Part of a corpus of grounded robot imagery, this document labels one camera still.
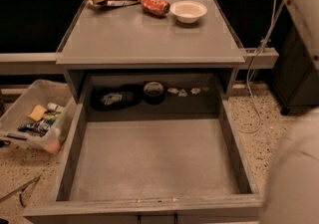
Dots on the red soda can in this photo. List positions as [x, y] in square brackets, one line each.
[158, 8]

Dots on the blue snack wrapper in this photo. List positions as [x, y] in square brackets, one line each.
[39, 128]

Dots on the clear plastic bin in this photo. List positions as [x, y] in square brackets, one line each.
[41, 92]

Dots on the yellow sponge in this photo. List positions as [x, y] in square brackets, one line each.
[37, 113]

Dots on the grey counter cabinet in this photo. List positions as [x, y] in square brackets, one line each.
[128, 38]

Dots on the small white can in bin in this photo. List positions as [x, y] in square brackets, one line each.
[54, 107]

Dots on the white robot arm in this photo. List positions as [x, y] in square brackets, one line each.
[292, 186]

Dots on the open grey drawer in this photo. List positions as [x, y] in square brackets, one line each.
[178, 162]

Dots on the white bowl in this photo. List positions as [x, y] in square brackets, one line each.
[188, 12]

